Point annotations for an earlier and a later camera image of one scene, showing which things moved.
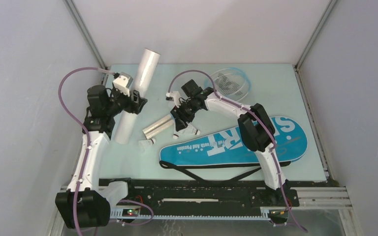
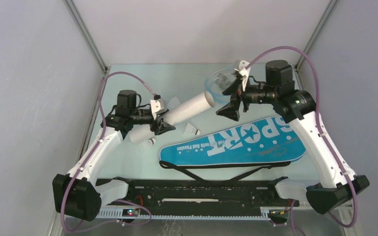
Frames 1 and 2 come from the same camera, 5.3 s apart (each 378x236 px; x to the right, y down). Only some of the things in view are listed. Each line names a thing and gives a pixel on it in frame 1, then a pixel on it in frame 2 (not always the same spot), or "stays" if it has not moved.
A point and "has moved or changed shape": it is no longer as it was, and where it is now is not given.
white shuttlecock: x=145 y=143 stays
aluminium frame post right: x=318 y=27 stays
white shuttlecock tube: x=142 y=79 has moved or changed shape
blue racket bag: x=224 y=148 stays
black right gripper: x=181 y=118 → x=231 y=110
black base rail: x=206 y=193 stays
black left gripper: x=135 y=106 → x=160 y=128
